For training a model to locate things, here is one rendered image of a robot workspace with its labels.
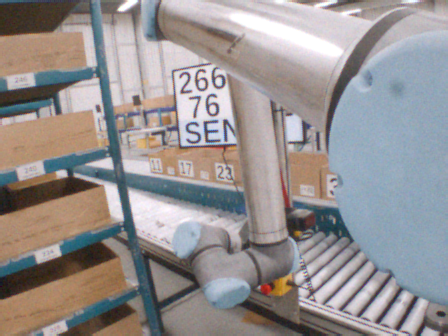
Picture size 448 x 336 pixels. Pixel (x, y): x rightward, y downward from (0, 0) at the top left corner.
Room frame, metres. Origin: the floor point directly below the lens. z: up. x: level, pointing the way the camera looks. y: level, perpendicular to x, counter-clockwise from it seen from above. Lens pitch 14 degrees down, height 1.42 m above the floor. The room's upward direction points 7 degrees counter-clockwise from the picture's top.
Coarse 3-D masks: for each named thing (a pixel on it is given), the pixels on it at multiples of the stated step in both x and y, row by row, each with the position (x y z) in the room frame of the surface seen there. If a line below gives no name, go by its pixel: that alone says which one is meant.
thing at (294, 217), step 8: (288, 208) 0.90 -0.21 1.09; (296, 208) 0.88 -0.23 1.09; (288, 216) 0.85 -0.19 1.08; (296, 216) 0.83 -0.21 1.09; (304, 216) 0.82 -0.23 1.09; (312, 216) 0.84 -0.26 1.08; (288, 224) 0.84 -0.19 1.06; (296, 224) 0.82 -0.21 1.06; (304, 224) 0.81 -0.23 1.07; (312, 224) 0.83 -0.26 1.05; (288, 232) 0.86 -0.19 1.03; (296, 232) 0.86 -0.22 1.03
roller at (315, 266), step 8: (344, 240) 1.29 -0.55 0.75; (336, 248) 1.24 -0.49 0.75; (344, 248) 1.26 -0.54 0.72; (320, 256) 1.19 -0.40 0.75; (328, 256) 1.19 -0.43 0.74; (336, 256) 1.22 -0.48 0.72; (312, 264) 1.13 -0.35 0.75; (320, 264) 1.14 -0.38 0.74; (312, 272) 1.10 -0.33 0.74; (296, 280) 1.04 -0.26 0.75; (304, 280) 1.06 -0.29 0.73
